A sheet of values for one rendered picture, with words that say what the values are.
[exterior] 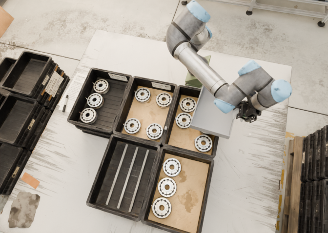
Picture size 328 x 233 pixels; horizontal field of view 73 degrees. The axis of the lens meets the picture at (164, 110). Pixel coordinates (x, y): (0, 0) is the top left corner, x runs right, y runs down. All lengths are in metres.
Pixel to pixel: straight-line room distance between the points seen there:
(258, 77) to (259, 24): 2.23
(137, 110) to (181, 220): 0.69
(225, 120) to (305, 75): 1.76
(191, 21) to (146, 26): 1.99
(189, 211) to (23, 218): 1.01
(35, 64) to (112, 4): 1.44
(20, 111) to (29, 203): 0.97
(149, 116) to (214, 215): 0.70
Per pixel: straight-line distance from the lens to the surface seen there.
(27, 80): 2.38
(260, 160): 1.54
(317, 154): 2.05
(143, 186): 1.33
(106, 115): 1.49
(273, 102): 0.91
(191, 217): 1.31
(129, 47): 1.89
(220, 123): 1.17
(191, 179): 1.31
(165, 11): 3.14
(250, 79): 0.88
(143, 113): 1.43
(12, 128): 2.37
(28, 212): 1.71
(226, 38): 2.86
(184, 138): 1.35
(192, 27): 1.04
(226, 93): 0.88
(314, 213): 1.98
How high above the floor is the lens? 2.13
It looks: 67 degrees down
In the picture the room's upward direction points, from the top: 11 degrees counter-clockwise
